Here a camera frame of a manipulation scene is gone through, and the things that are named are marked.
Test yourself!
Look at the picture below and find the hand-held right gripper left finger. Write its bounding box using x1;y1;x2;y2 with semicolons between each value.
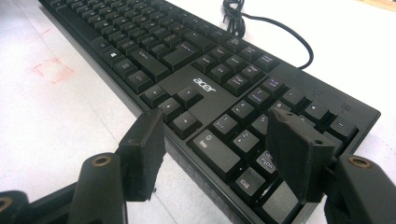
115;107;168;203

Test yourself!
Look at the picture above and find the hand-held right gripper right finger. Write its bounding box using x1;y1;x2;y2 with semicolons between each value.
264;107;337;205

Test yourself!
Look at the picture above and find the black computer keyboard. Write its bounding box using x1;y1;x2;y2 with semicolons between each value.
38;0;381;224

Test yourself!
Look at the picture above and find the black keyboard cable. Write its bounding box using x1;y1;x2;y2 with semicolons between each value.
221;0;315;70

